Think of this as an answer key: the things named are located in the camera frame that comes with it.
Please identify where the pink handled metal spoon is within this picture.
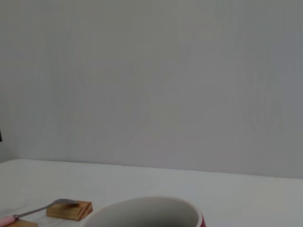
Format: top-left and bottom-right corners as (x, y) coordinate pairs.
(0, 198), (79, 225)

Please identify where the red ceramic mug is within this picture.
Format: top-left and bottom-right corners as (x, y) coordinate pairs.
(81, 195), (207, 227)

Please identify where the notched wooden block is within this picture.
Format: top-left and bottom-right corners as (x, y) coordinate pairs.
(14, 219), (38, 227)

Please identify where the stained wooden block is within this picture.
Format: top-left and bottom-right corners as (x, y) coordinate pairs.
(46, 201), (93, 222)

